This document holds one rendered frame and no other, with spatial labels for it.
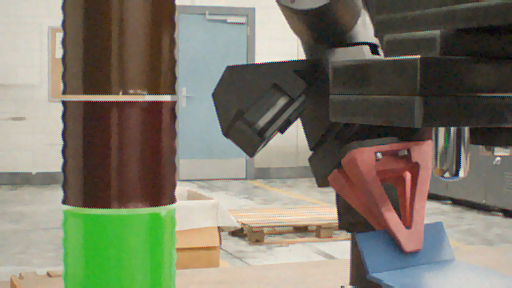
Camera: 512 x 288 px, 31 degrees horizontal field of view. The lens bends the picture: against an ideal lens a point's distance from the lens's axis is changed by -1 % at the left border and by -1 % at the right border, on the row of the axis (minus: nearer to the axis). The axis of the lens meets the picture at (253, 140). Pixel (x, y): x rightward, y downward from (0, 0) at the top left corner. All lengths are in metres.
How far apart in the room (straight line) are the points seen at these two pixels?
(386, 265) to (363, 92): 0.17
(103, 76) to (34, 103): 11.04
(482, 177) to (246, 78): 8.29
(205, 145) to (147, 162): 11.40
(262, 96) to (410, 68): 0.20
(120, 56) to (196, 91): 11.36
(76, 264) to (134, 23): 0.08
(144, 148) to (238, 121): 0.35
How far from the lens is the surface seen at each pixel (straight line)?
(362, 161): 0.64
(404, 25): 0.55
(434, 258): 0.66
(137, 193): 0.29
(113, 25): 0.29
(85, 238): 0.29
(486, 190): 8.85
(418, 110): 0.47
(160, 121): 0.29
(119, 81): 0.29
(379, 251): 0.65
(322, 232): 7.00
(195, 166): 11.68
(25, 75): 11.32
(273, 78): 0.65
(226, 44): 11.76
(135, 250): 0.29
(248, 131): 0.64
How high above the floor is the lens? 1.12
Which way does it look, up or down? 3 degrees down
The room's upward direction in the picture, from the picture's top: straight up
